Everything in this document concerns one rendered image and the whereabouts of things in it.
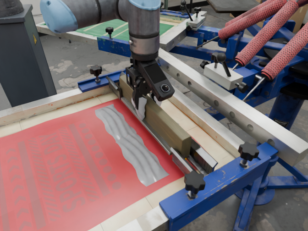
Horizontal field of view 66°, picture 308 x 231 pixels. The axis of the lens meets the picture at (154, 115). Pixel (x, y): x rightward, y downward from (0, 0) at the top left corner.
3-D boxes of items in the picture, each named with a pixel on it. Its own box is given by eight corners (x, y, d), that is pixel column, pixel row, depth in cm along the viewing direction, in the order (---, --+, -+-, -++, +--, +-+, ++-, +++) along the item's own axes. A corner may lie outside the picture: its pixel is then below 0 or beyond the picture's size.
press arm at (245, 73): (218, 99, 81) (221, 86, 78) (206, 90, 85) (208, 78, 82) (252, 85, 88) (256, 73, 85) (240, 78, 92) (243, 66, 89)
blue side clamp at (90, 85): (85, 104, 87) (81, 88, 83) (80, 97, 91) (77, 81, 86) (154, 82, 99) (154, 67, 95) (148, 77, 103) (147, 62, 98)
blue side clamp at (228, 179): (170, 235, 51) (172, 219, 46) (158, 216, 54) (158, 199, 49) (263, 174, 63) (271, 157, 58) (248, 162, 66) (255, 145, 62)
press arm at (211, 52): (93, 36, 158) (91, 28, 154) (99, 34, 162) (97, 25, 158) (297, 83, 112) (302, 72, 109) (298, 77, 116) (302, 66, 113)
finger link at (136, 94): (144, 105, 70) (148, 78, 65) (147, 108, 69) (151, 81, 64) (129, 107, 67) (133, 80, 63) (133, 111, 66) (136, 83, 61)
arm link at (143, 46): (165, 35, 57) (135, 41, 53) (165, 52, 59) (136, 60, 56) (149, 25, 61) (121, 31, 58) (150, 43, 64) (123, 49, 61)
